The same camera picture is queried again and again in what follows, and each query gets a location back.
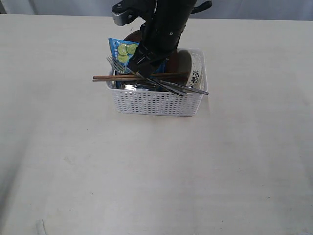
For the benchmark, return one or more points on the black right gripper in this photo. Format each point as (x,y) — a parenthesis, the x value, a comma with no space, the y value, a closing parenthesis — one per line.
(145,61)

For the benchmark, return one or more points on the blue chips bag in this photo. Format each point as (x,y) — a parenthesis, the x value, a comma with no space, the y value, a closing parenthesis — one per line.
(123,50)

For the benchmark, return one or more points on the brown wooden chopstick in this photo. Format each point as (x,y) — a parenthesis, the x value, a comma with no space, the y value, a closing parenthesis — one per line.
(179,78)
(128,76)

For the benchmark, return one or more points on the silver metal fork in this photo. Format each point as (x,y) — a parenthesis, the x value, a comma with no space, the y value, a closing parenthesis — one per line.
(123,70)

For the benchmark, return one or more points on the silver table knife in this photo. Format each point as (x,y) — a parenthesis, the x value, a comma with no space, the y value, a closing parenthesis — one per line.
(156,82)

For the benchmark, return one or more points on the white ceramic bowl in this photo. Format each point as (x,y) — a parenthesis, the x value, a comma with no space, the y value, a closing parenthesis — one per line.
(191,61)

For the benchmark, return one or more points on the brown wooden plate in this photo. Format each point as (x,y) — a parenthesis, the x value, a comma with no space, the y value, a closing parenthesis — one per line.
(134,36)

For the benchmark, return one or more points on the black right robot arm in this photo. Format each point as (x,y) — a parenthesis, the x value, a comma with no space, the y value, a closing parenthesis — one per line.
(161,34)

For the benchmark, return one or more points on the shiny steel cup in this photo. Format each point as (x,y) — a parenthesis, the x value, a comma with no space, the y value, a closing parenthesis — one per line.
(135,86)

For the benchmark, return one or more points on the white perforated plastic basket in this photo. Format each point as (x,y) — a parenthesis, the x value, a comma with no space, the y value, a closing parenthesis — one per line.
(164,103)

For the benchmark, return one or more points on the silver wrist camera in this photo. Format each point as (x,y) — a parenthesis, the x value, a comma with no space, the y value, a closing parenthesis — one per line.
(127,11)

